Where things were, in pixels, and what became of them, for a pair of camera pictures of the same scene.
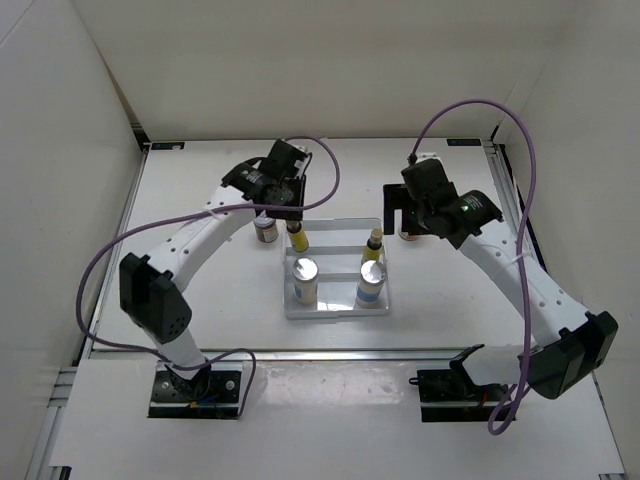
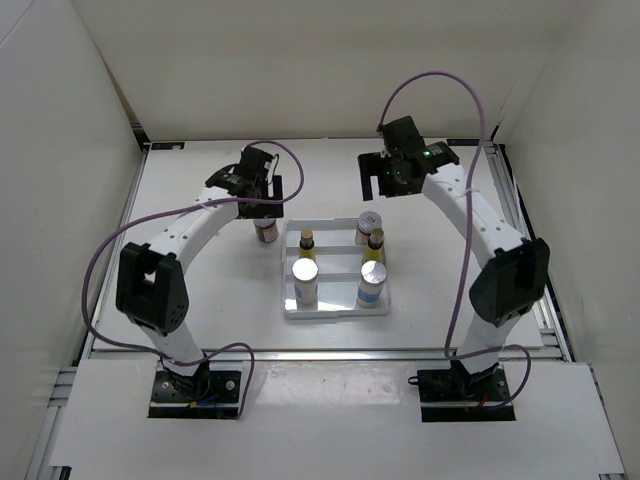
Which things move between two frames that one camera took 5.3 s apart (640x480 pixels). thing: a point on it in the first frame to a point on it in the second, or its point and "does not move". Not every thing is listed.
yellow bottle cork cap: x=374 y=246 does not move
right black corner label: x=464 y=142 does not move
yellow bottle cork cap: x=298 y=237 to x=306 y=244
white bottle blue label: x=372 y=277 does not move
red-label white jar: x=266 y=229 does not move
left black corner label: x=167 y=145 does not move
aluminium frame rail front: x=329 y=354 does not move
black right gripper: x=396 y=197 to x=372 y=165
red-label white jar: x=405 y=235 to x=367 y=221
